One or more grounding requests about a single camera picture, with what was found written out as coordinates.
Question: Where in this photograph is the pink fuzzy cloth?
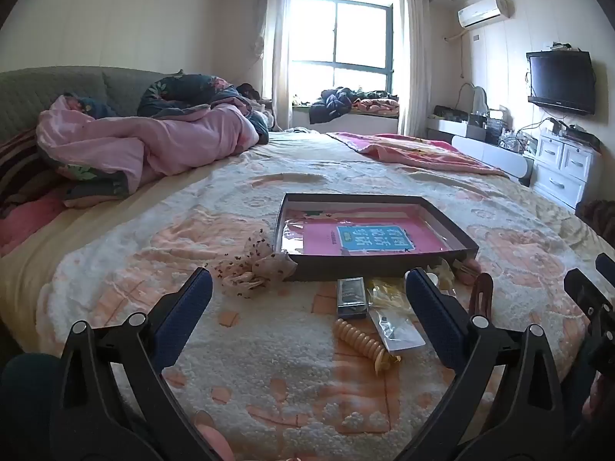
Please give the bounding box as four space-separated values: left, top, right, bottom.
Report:
0 192 73 255

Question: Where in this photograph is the dark striped cloth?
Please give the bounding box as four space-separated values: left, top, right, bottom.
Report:
0 127 63 217

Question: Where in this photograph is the brown hair clip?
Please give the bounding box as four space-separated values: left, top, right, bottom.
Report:
468 273 495 318

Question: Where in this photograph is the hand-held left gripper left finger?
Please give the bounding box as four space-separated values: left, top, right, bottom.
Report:
49 267 224 461

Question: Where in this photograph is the white drawer cabinet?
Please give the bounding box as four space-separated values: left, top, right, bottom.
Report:
531 132 601 209

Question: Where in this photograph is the white dressing table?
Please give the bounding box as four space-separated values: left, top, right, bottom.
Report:
425 118 535 186

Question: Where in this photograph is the dark jacket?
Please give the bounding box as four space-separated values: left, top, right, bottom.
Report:
309 86 359 124

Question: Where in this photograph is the pink round object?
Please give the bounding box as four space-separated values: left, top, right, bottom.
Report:
194 410 236 461

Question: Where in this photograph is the small rectangular plastic box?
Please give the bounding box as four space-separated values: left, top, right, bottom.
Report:
336 277 370 318

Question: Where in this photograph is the colourful folded bedding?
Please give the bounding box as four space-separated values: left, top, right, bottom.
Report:
353 89 401 116

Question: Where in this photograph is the white sheer curtain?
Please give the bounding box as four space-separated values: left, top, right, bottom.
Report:
396 0 435 138
259 0 296 130

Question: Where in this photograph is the white claw hair clip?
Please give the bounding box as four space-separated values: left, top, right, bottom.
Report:
435 258 456 294

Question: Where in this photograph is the black wall television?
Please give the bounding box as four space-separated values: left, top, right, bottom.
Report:
526 50 597 116

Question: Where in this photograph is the floral fabric scrunchie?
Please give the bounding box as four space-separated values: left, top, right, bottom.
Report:
211 228 301 294

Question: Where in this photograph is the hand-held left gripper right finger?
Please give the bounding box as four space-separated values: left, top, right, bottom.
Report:
399 267 566 461

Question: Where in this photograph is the beige spiral hair tie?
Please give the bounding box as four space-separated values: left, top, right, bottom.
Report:
334 318 402 375

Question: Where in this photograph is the dark cardboard box tray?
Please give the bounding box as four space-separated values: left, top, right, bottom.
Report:
273 193 480 282

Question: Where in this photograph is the small clear plastic bag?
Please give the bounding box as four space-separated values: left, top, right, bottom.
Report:
367 308 428 352

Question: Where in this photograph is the dark teal cloth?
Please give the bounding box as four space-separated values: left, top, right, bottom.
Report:
0 353 63 461

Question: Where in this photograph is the brown fuzzy cloth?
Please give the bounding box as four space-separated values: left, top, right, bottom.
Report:
575 199 615 245

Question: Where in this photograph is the black set-top box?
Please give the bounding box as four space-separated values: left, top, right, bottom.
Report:
560 125 601 147

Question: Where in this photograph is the pink floral duvet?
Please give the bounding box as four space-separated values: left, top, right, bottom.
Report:
36 73 272 202

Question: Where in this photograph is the grey quilted headboard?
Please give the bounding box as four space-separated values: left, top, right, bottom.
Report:
0 66 164 147

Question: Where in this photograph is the pink patterned blanket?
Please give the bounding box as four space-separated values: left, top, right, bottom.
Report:
327 131 510 178

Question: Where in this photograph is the white air conditioner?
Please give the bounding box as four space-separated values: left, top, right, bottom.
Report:
456 0 511 28

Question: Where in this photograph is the window seat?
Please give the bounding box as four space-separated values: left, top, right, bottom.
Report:
291 106 401 135

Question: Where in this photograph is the beige bed sheet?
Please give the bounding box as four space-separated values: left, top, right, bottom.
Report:
0 127 462 342

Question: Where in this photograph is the window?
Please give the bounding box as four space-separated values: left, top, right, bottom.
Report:
288 0 397 90

